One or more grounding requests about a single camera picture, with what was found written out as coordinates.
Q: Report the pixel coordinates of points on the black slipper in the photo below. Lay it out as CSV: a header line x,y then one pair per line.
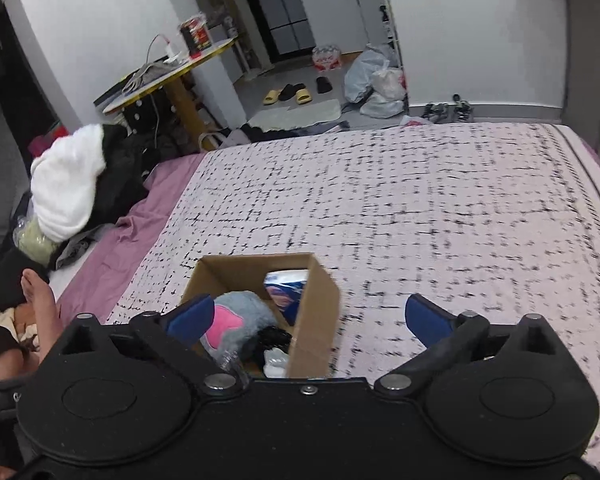
x,y
291,91
323,85

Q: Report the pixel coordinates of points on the black drawer cabinet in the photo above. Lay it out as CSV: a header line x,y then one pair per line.
x,y
147,112

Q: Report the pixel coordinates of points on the dark sneaker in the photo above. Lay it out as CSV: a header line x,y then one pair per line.
x,y
463,107
436,112

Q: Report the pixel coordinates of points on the blue tissue pack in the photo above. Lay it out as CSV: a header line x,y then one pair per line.
x,y
286,301

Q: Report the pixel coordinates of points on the black plastic packet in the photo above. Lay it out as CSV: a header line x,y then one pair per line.
x,y
267,340

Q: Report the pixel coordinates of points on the black garment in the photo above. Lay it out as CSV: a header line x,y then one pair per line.
x,y
130,165

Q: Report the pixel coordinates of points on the pack of water bottles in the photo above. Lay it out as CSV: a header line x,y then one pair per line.
x,y
327,57

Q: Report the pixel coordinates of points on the red snack canister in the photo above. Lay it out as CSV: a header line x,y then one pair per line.
x,y
195,35

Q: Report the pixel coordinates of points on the round yellow-edged table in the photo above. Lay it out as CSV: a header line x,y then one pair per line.
x,y
192,62

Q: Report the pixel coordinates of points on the grey pink plush toy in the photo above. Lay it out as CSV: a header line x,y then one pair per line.
x,y
250,310

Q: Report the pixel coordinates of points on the white black patterned blanket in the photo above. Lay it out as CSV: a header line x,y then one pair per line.
x,y
405,200

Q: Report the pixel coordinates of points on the brown cardboard box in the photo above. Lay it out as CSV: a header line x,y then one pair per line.
x,y
320,330

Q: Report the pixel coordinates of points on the purple bed sheet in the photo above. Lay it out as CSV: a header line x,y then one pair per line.
x,y
140,230

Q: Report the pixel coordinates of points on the person's bare leg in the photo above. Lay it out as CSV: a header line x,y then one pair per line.
x,y
42,310

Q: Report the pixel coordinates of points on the white cabinet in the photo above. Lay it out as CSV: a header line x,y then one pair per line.
x,y
340,17

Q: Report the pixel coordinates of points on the red cloth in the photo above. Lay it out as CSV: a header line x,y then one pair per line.
x,y
42,142

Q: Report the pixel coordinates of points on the pile of plastic bags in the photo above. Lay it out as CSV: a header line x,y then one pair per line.
x,y
365,70

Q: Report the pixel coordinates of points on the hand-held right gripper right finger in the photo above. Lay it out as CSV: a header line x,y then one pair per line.
x,y
427,322

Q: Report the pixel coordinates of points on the dark glass door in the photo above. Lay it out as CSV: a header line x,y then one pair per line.
x,y
275,5

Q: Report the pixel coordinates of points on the white red plastic bag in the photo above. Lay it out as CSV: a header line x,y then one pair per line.
x,y
389,84

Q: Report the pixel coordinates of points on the white fluffy garment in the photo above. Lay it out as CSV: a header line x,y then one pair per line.
x,y
67,185

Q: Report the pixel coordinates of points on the grey cloth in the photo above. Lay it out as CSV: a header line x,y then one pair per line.
x,y
145,77

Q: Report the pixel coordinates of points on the clear plastic bag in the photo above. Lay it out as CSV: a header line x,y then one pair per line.
x,y
228,362

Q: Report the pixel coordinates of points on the dark cloth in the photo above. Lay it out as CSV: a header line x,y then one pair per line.
x,y
7,277

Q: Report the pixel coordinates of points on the yellow slipper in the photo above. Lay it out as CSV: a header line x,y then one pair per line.
x,y
271,97
304,96

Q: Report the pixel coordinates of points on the white floor mat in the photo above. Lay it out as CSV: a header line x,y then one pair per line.
x,y
295,114

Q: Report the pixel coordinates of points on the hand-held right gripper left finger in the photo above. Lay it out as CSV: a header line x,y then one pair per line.
x,y
195,317

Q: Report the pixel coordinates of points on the yellow green cloth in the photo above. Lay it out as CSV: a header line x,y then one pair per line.
x,y
35,245

